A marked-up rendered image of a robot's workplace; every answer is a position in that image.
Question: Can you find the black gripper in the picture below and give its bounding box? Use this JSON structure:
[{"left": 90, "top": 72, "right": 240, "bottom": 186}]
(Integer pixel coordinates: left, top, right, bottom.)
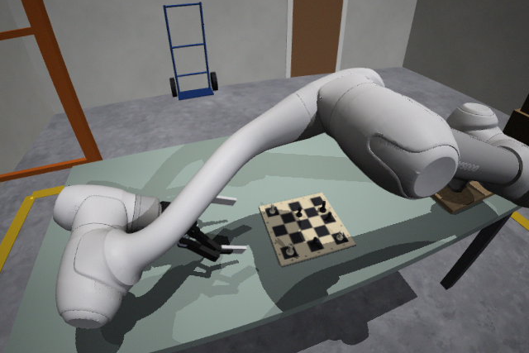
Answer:
[{"left": 160, "top": 196, "right": 246, "bottom": 262}]

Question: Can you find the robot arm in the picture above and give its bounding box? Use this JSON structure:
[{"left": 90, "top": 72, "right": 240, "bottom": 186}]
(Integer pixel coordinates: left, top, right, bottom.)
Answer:
[{"left": 53, "top": 68, "right": 529, "bottom": 329}]

